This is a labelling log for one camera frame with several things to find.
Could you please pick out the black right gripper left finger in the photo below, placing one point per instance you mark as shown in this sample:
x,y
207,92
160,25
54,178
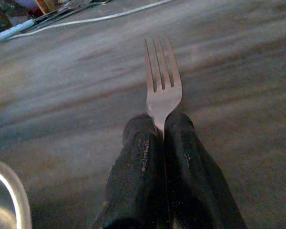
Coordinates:
x,y
135,171

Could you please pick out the white power strip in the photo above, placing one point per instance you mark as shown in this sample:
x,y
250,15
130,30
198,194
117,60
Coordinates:
x,y
13,29

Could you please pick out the brown wooden furniture leg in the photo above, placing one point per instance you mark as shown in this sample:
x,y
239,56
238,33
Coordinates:
x,y
46,5

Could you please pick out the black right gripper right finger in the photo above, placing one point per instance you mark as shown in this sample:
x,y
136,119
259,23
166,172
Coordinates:
x,y
195,176

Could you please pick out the silver metal fork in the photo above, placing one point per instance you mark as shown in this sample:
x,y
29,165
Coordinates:
x,y
162,95

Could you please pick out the silver metal bowl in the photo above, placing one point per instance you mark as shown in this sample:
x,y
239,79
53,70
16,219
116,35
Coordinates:
x,y
4,198

